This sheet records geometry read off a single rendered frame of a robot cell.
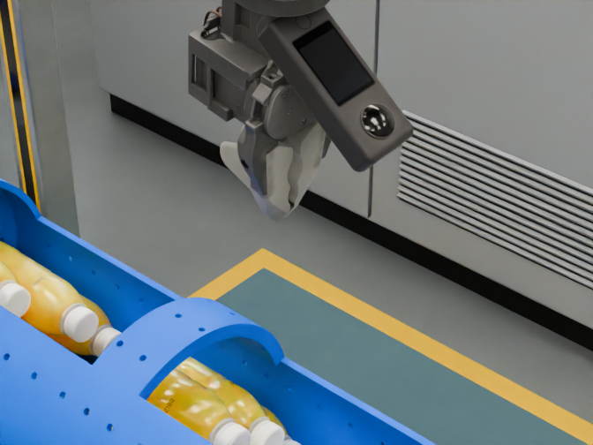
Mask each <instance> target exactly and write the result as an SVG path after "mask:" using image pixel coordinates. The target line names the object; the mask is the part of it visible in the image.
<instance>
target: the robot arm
mask: <svg viewBox="0 0 593 445"><path fill-rule="evenodd" d="M329 1H330V0H221V6H219V7H217V9H216V11H209V12H208V13H207V14H206V16H205V20H204V25H203V27H201V28H199V29H197V30H195V31H193V32H191V33H189V34H188V94H190V95H191V96H193V97H194V98H195V99H197V100H198V101H200V102H202V103H203V104H204V105H206V106H207V109H209V110H210V111H212V112H213V113H214V114H215V115H217V116H218V117H220V118H221V119H223V120H224V121H226V122H228V121H229V120H231V119H233V118H236V119H237V120H238V121H240V122H241V123H243V124H244V126H243V127H242V129H241V133H240V135H239V138H238V141H237V143H234V142H227V141H224V142H222V144H221V147H220V154H221V158H222V160H223V162H224V163H225V165H226V166H227V167H228V168H229V169H230V170H231V171H232V172H233V173H234V174H235V175H236V176H237V177H238V178H239V179H240V180H241V181H242V182H243V183H244V184H245V185H246V186H247V187H248V188H249V189H250V190H251V192H252V194H253V196H254V198H255V200H256V202H257V203H258V205H259V208H260V209H261V210H262V212H263V213H265V214H266V215H268V216H269V217H270V218H272V219H273V220H275V221H276V222H279V221H280V220H281V219H282V218H285V217H286V216H287V215H289V214H290V213H291V212H292V211H293V210H294V209H295V208H296V207H297V206H298V204H299V202H300V201H301V199H302V198H303V196H304V194H305V192H306V191H307V189H308V187H309V185H310V184H311V182H312V180H313V178H314V177H315V175H316V172H317V170H318V168H319V165H320V162H321V159H323V158H324V157H325V156H326V154H327V150H328V148H329V145H330V143H331V141H332V142H333V143H334V144H335V146H336V147H337V148H338V150H339V151H340V152H341V154H342V156H343V157H344V158H345V160H346V161H347V162H348V164H349V165H350V167H351V168H352V169H353V170H354V171H356V172H363V171H365V170H367V169H369V168H370V167H371V166H372V165H373V164H375V163H376V162H378V161H379V160H381V159H382V158H384V157H385V156H386V155H388V154H390V153H391V152H392V151H394V150H395V149H396V148H398V147H399V146H400V145H402V144H403V143H404V142H405V141H407V140H408V139H409V138H410V137H411V136H412V134H413V131H414V129H413V126H412V124H411V123H410V122H409V120H408V119H407V118H406V117H405V115H404V114H403V113H402V111H401V110H400V108H399V107H398V106H397V104H396V103H395V101H394V100H393V98H392V97H391V96H390V94H389V93H388V92H387V90H386V89H385V88H384V87H383V86H382V84H381V83H380V81H379V80H378V78H377V77H376V76H375V74H374V73H373V72H372V70H371V69H370V67H369V66H368V64H367V63H366V62H365V61H364V60H363V58H362V57H361V56H360V54H359V53H358V52H357V50H356V48H355V47H354V46H353V44H352V43H351V42H350V40H349V39H348V37H347V36H346V35H345V33H344V32H343V31H342V30H341V28H340V27H339V26H338V24H337V23H336V22H335V20H334V19H333V17H332V16H331V15H330V13H329V12H328V10H327V9H326V7H325V5H326V4H327V3H328V2H329ZM220 9H221V13H219V10H220ZM210 13H213V14H215V16H213V17H212V18H210V19H209V18H208V17H209V14H210ZM216 27H217V30H216V31H214V32H212V33H209V31H210V30H212V29H214V28H216ZM206 32H207V33H206ZM202 36H203V37H202ZM201 37H202V38H201ZM195 56H196V82H195Z"/></svg>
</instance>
